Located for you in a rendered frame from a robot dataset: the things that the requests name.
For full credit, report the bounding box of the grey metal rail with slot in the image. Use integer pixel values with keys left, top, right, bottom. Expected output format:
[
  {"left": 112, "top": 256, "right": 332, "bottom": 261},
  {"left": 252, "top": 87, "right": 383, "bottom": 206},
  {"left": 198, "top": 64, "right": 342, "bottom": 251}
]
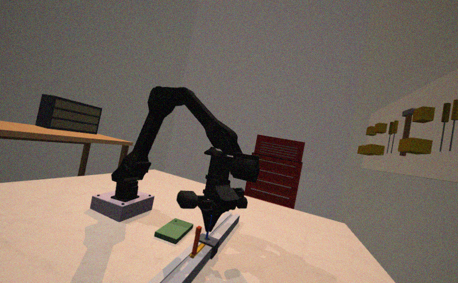
[{"left": 148, "top": 212, "right": 240, "bottom": 283}]

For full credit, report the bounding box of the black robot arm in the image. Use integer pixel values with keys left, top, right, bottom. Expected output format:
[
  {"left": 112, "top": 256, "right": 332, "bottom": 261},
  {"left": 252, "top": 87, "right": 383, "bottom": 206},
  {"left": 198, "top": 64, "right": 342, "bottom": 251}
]
[{"left": 111, "top": 86, "right": 260, "bottom": 212}]

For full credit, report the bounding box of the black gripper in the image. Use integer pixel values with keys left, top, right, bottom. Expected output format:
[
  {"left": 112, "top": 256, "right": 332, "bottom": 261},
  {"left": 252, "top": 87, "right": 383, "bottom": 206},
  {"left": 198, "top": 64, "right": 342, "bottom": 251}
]
[{"left": 176, "top": 173, "right": 248, "bottom": 232}]

